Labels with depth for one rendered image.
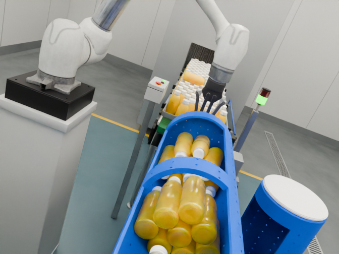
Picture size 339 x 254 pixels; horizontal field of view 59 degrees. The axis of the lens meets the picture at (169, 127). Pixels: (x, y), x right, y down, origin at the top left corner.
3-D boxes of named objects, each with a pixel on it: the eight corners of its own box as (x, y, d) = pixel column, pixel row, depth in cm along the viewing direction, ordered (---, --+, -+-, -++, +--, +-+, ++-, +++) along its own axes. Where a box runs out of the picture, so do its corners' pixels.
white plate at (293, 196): (278, 169, 143) (277, 171, 143) (253, 183, 121) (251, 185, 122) (335, 205, 128) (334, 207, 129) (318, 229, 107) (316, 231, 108)
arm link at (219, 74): (212, 59, 118) (207, 73, 120) (212, 63, 110) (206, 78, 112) (234, 68, 118) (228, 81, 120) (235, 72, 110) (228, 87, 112)
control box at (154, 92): (143, 98, 178) (148, 82, 174) (150, 90, 196) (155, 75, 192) (159, 104, 177) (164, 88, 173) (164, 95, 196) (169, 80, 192)
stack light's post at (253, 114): (193, 232, 240) (253, 110, 197) (194, 229, 243) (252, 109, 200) (198, 234, 240) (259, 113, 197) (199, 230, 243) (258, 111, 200)
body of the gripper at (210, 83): (227, 81, 119) (218, 102, 123) (208, 73, 120) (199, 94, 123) (228, 85, 113) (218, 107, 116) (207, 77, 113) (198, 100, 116)
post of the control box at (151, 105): (110, 217, 224) (151, 96, 185) (112, 213, 228) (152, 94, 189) (115, 218, 224) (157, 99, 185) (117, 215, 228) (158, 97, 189)
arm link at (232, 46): (235, 72, 108) (238, 68, 120) (254, 30, 102) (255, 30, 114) (208, 61, 110) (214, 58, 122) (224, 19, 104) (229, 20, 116)
